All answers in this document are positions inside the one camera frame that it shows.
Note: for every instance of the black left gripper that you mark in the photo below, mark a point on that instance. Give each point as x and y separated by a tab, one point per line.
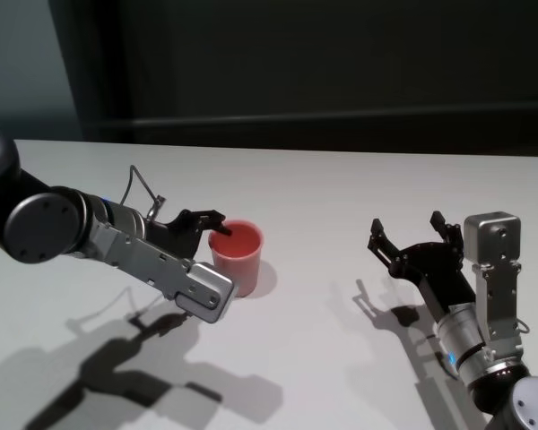
175	233

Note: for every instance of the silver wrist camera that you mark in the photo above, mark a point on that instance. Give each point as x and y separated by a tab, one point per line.
206	291
493	233

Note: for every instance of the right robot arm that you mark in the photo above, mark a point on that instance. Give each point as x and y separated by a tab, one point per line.
462	331

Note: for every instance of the black frame post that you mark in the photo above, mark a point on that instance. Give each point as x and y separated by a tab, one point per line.
116	67

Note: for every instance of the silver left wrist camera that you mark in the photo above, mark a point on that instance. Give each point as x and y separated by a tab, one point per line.
206	291

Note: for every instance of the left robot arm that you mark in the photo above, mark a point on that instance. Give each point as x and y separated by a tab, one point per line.
40	224

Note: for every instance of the dark grey table edge rail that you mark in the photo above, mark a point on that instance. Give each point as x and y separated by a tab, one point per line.
296	122

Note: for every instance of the pink plastic cup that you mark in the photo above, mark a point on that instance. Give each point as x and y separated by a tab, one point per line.
246	264

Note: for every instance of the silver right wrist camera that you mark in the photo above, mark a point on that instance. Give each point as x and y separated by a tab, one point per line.
493	233

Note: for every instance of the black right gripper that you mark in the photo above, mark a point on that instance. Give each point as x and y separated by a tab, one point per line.
435	273

